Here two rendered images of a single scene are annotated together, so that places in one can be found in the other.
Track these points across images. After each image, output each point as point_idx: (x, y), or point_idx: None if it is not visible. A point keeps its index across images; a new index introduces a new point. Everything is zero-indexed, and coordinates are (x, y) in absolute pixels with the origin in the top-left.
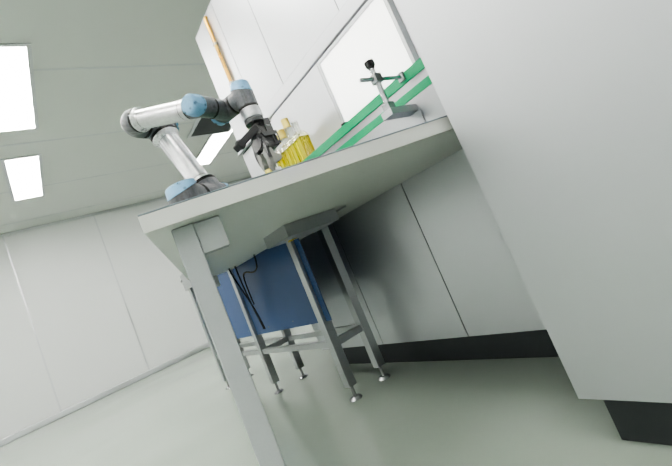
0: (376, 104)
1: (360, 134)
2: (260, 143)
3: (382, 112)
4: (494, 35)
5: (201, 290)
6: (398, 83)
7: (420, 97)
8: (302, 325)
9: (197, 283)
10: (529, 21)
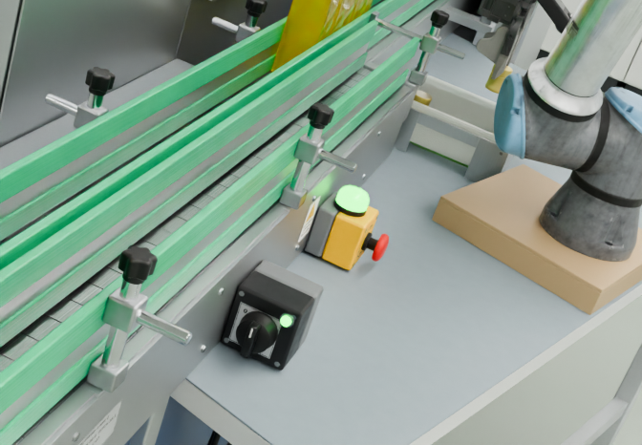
0: None
1: (417, 8)
2: (530, 17)
3: None
4: (537, 20)
5: None
6: None
7: (452, 1)
8: None
9: None
10: (538, 23)
